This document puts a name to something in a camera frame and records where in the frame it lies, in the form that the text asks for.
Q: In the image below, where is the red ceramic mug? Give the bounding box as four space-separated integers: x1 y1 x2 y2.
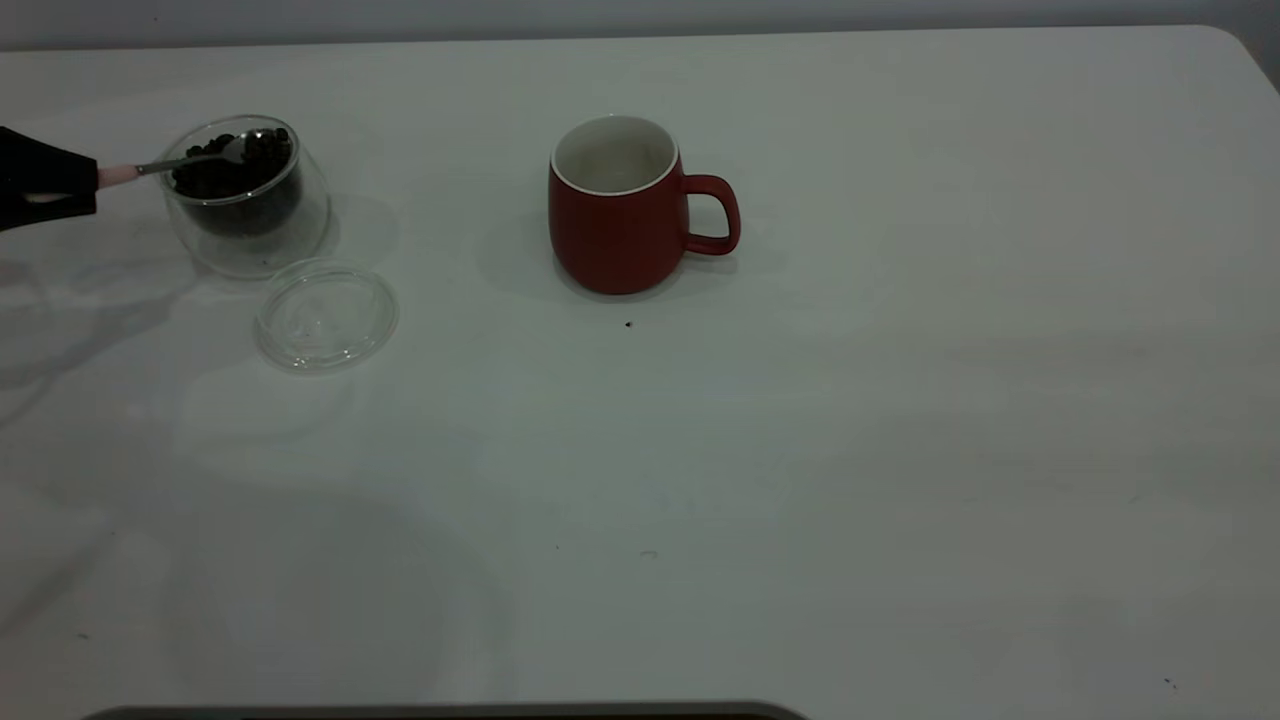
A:
548 115 742 296

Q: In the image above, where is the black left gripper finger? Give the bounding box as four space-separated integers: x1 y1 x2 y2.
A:
0 190 99 233
0 127 100 197

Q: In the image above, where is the pink handled metal spoon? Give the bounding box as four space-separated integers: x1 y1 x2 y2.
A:
97 130 279 190

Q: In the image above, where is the clear glass lid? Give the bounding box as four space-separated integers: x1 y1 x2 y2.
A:
254 258 400 374

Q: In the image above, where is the clear glass jar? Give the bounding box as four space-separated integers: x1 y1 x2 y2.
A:
157 114 331 280

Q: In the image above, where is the dark coffee beans pile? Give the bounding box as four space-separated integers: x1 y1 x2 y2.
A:
172 130 303 239

